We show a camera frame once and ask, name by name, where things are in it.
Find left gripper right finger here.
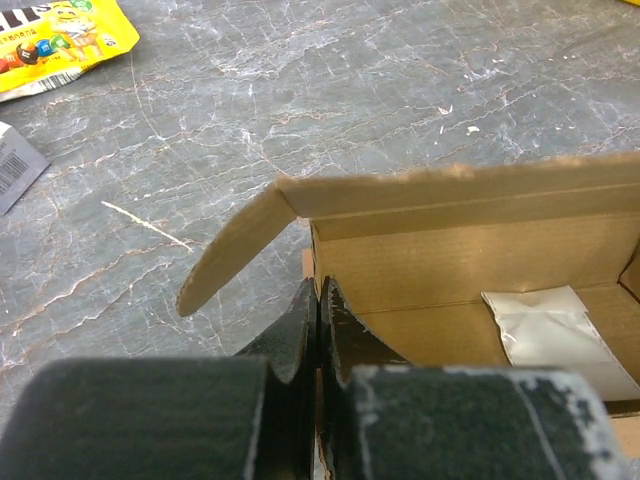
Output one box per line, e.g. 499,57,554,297
319,277,632,479

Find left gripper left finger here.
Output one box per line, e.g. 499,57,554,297
1,279,318,479

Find brown cardboard box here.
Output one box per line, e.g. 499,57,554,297
177,152,640,480

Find small white plastic block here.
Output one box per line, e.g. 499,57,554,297
481,286,639,401

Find yellow candy packet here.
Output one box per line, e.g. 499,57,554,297
1,1,140,102

